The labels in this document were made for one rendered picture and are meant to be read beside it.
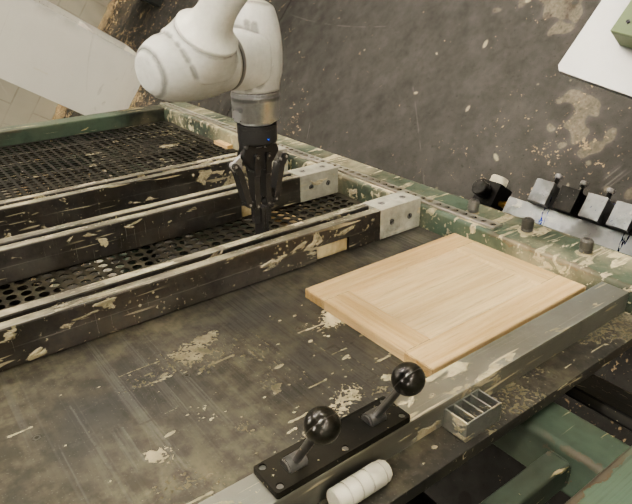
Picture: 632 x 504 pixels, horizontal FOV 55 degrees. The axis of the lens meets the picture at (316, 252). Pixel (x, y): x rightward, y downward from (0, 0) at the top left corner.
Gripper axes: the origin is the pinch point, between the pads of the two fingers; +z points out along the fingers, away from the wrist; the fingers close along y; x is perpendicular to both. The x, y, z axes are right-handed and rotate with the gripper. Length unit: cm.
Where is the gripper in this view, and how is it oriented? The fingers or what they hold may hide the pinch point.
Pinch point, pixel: (261, 221)
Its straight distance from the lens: 122.7
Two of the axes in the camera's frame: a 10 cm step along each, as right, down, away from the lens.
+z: 0.1, 9.0, 4.3
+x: 6.1, 3.4, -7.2
